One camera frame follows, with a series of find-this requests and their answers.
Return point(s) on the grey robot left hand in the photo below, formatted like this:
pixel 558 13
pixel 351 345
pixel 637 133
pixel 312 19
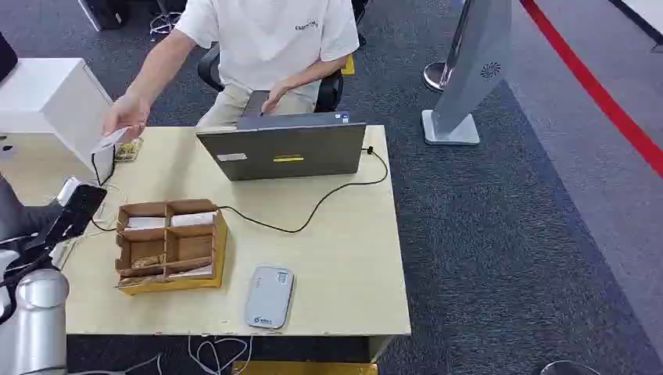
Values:
pixel 77 212

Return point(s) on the person's left hand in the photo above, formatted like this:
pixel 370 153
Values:
pixel 273 97

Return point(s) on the person's right hand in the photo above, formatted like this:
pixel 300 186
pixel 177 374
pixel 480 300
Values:
pixel 127 111

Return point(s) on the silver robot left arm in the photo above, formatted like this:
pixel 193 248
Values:
pixel 36 321

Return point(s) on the dark grey tablet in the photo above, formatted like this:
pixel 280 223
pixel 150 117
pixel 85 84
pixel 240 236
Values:
pixel 254 102

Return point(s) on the clear snack container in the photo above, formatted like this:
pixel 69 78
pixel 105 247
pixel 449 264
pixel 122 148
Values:
pixel 128 150

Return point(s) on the grey laptop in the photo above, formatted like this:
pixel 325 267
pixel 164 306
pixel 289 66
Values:
pixel 285 152

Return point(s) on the black office chair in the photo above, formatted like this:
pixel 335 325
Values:
pixel 331 90

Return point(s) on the person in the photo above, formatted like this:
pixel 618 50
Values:
pixel 269 36

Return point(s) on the white cabinet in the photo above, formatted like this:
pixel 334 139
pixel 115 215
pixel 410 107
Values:
pixel 49 103

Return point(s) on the yellow tag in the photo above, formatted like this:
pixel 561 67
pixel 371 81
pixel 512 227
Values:
pixel 348 64

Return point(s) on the brown printed card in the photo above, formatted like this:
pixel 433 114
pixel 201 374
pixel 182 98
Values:
pixel 148 261

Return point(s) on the wooden card box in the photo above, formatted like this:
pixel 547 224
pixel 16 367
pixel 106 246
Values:
pixel 171 248

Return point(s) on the black computer case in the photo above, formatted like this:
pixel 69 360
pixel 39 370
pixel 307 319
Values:
pixel 103 13

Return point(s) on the pale card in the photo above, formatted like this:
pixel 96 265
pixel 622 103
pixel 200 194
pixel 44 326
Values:
pixel 190 271

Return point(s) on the silver kiosk stand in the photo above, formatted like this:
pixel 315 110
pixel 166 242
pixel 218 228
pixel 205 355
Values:
pixel 469 77

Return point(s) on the yellow panel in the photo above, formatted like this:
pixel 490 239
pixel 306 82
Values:
pixel 305 368

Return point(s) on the chrome stanchion base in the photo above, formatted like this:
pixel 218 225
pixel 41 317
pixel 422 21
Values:
pixel 570 369

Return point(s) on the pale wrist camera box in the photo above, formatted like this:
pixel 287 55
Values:
pixel 68 190

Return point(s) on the chrome stanchion post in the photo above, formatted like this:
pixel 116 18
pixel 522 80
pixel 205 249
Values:
pixel 437 75

